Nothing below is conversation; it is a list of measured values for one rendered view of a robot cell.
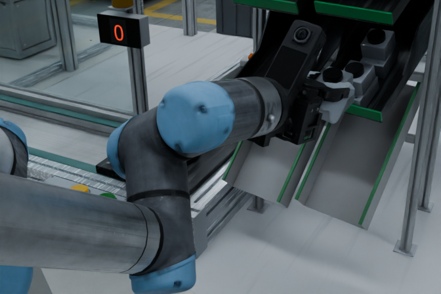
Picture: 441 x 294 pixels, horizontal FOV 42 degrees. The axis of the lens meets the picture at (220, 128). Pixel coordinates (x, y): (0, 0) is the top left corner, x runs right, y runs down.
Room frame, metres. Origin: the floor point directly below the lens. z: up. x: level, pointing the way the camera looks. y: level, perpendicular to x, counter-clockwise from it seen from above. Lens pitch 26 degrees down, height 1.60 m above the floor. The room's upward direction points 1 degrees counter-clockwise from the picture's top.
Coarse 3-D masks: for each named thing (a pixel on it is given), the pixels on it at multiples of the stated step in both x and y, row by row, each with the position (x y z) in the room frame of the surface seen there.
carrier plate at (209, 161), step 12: (228, 144) 1.19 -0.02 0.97; (204, 156) 1.13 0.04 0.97; (216, 156) 1.13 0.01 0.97; (228, 156) 1.14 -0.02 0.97; (96, 168) 1.10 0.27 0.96; (108, 168) 1.09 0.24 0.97; (192, 168) 1.08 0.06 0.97; (204, 168) 1.08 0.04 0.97; (216, 168) 1.09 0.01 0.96; (192, 180) 1.03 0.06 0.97; (204, 180) 1.04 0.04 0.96; (192, 192) 1.00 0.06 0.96
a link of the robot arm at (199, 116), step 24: (168, 96) 0.57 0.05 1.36; (192, 96) 0.55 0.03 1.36; (216, 96) 0.57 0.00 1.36; (240, 96) 0.59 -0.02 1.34; (168, 120) 0.56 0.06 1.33; (192, 120) 0.54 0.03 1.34; (216, 120) 0.55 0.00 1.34; (240, 120) 0.58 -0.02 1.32; (168, 144) 0.56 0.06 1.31; (192, 144) 0.54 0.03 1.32; (216, 144) 0.56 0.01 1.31
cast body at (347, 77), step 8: (328, 72) 0.82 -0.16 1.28; (336, 72) 0.81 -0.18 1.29; (344, 72) 0.83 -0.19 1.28; (320, 80) 0.82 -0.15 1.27; (328, 80) 0.80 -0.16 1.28; (336, 80) 0.80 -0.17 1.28; (344, 80) 0.81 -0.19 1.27; (352, 80) 0.82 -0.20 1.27; (352, 96) 0.83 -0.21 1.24; (320, 112) 0.81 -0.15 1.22; (328, 112) 0.80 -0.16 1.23; (344, 112) 0.82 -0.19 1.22; (328, 120) 0.80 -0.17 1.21
